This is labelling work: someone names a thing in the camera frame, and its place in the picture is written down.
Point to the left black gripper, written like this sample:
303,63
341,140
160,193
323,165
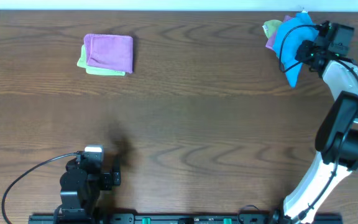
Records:
108,180

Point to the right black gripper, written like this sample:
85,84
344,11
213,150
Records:
301,55

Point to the blue cloth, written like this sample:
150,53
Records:
289,37

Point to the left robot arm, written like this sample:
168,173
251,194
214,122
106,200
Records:
81,185

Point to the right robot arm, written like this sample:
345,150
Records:
336,141

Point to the purple cloth right pile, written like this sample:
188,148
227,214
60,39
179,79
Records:
271,40

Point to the green cloth right pile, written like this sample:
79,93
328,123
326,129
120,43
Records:
270,27

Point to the folded green cloth left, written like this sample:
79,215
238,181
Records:
95,70

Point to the folded purple cloth left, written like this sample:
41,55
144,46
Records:
107,51

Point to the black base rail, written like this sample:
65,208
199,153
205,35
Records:
128,218

